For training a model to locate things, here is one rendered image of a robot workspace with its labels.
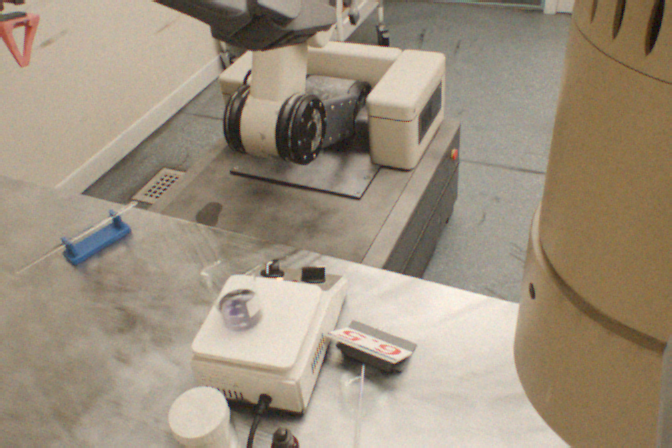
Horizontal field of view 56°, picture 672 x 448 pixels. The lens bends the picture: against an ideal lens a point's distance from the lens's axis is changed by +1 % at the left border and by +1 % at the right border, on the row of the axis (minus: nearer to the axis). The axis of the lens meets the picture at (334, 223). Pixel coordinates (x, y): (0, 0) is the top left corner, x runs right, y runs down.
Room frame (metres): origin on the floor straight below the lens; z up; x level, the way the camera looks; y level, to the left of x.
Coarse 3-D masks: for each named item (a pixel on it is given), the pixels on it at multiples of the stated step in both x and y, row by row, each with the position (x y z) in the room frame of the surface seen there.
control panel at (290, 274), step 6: (258, 270) 0.60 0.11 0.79; (282, 270) 0.60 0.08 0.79; (288, 270) 0.60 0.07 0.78; (294, 270) 0.60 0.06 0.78; (300, 270) 0.60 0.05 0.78; (258, 276) 0.57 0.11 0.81; (288, 276) 0.57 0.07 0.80; (294, 276) 0.57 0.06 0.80; (300, 276) 0.57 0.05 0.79; (330, 276) 0.58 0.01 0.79; (336, 276) 0.58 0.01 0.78; (342, 276) 0.58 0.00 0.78; (300, 282) 0.55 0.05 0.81; (324, 282) 0.55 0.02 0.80; (330, 282) 0.55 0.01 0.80; (336, 282) 0.55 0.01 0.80; (324, 288) 0.53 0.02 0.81; (330, 288) 0.53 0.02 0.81
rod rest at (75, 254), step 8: (120, 216) 0.76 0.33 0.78; (112, 224) 0.78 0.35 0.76; (120, 224) 0.76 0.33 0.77; (96, 232) 0.76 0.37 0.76; (104, 232) 0.76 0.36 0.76; (112, 232) 0.76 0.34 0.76; (120, 232) 0.75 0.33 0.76; (128, 232) 0.76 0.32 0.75; (64, 240) 0.72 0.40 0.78; (88, 240) 0.74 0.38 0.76; (96, 240) 0.74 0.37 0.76; (104, 240) 0.74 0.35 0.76; (112, 240) 0.74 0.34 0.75; (72, 248) 0.71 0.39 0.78; (80, 248) 0.73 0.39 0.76; (88, 248) 0.72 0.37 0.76; (96, 248) 0.73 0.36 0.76; (64, 256) 0.72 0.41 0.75; (72, 256) 0.71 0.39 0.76; (80, 256) 0.71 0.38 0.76; (88, 256) 0.71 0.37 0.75
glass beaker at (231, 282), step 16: (208, 272) 0.49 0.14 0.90; (224, 272) 0.50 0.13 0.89; (240, 272) 0.50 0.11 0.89; (224, 288) 0.45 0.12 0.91; (240, 288) 0.45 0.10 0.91; (256, 288) 0.47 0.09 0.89; (224, 304) 0.45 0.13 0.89; (240, 304) 0.45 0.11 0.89; (256, 304) 0.46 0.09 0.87; (224, 320) 0.45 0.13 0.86; (240, 320) 0.45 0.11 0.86; (256, 320) 0.46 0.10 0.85
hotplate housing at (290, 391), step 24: (336, 288) 0.54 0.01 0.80; (336, 312) 0.52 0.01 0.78; (312, 336) 0.45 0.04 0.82; (192, 360) 0.44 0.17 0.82; (216, 360) 0.43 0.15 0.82; (312, 360) 0.43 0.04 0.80; (216, 384) 0.43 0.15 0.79; (240, 384) 0.42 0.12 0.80; (264, 384) 0.41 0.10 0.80; (288, 384) 0.40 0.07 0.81; (312, 384) 0.42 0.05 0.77; (264, 408) 0.39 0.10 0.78; (288, 408) 0.40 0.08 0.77
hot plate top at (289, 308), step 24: (264, 288) 0.52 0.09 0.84; (288, 288) 0.51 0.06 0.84; (312, 288) 0.51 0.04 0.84; (216, 312) 0.49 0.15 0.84; (264, 312) 0.48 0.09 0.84; (288, 312) 0.47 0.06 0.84; (312, 312) 0.47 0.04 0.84; (216, 336) 0.45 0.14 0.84; (240, 336) 0.45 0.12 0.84; (264, 336) 0.44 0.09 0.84; (288, 336) 0.44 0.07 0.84; (240, 360) 0.42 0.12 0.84; (264, 360) 0.41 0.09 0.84; (288, 360) 0.41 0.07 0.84
